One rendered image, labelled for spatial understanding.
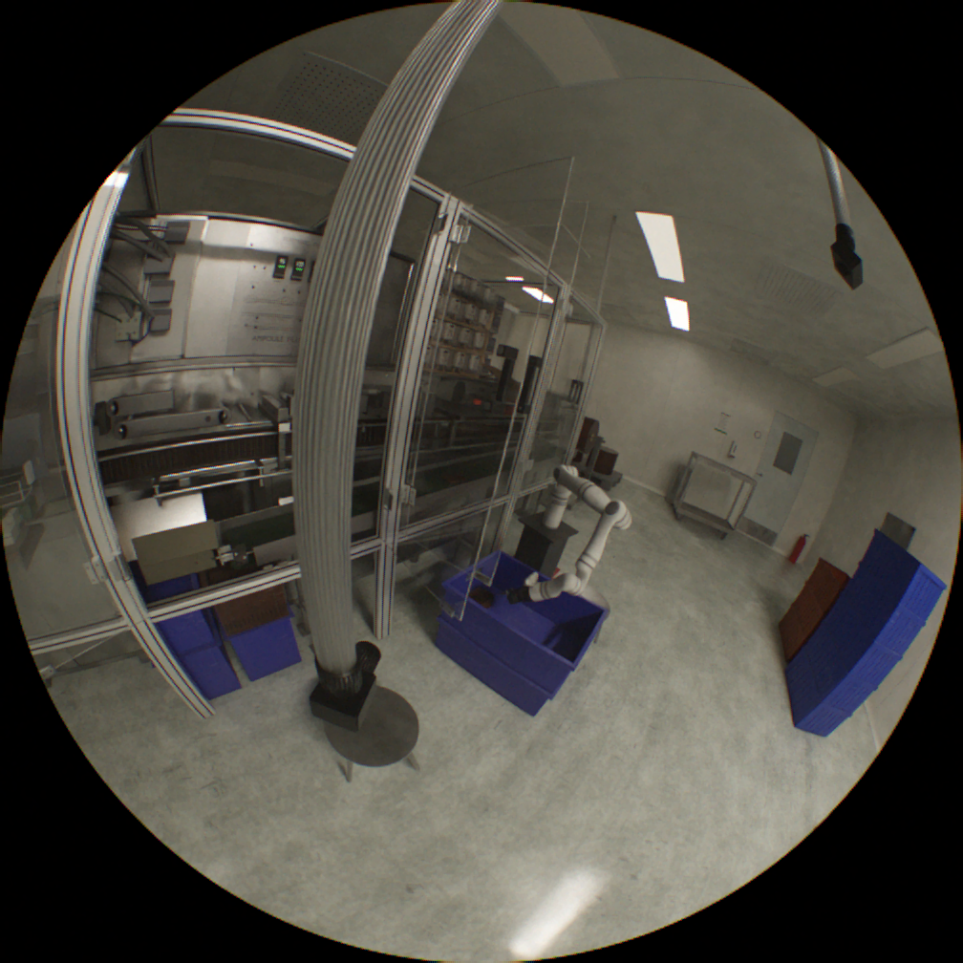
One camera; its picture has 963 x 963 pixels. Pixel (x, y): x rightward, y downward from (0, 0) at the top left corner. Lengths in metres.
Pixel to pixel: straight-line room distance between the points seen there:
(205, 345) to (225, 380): 0.17
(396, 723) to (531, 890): 0.79
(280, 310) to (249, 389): 0.33
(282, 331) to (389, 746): 1.49
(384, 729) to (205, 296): 1.55
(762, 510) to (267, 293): 6.24
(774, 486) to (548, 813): 5.44
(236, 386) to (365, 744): 1.26
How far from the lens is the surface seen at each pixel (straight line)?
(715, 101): 1.75
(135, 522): 1.09
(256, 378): 1.28
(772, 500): 5.91
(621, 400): 5.73
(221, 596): 1.01
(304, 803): 1.29
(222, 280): 1.34
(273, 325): 1.35
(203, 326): 1.32
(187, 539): 0.98
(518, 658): 1.24
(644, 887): 1.54
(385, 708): 1.10
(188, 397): 1.26
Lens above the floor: 1.25
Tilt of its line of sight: 21 degrees down
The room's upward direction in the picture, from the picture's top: 13 degrees clockwise
